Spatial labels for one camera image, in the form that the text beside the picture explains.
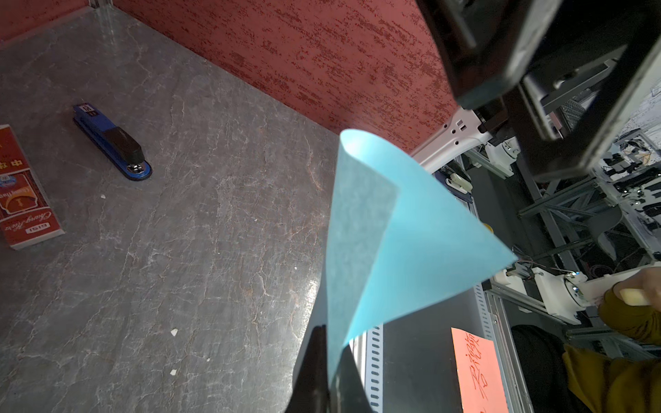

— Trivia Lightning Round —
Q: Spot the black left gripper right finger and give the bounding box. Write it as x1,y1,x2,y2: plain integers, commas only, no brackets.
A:
330,356,372,413

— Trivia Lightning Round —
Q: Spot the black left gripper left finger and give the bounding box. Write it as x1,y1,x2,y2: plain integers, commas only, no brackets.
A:
285,326,329,413

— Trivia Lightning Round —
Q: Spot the light blue square paper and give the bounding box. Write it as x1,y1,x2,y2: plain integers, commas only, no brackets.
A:
325,129,516,375

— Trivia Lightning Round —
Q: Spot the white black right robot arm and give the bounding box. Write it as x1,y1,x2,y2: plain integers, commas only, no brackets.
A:
418,1,660,182

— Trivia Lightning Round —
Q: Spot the orange paper note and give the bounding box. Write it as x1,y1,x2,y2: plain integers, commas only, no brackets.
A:
451,328,509,413

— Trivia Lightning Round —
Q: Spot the person in mustard sleeve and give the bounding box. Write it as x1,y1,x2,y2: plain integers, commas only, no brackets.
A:
510,267,661,413

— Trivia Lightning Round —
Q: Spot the red pencil box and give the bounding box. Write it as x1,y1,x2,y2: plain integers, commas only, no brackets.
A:
1,125,65,251

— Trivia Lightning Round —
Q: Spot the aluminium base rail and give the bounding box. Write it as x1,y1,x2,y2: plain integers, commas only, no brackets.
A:
360,286,534,412

